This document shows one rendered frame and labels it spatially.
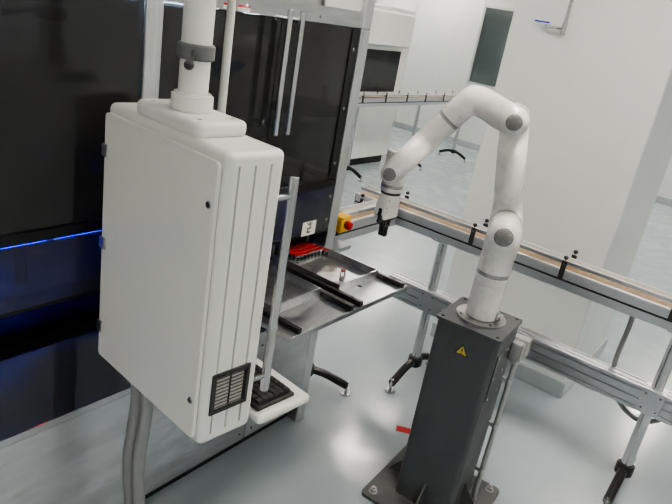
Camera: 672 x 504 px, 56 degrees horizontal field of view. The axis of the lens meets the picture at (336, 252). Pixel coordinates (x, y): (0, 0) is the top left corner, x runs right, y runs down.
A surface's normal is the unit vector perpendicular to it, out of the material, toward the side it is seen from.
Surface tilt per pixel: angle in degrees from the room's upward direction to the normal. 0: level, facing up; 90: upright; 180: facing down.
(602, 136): 90
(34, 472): 90
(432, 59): 90
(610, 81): 90
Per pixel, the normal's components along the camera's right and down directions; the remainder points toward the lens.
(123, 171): -0.68, 0.16
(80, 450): 0.78, 0.34
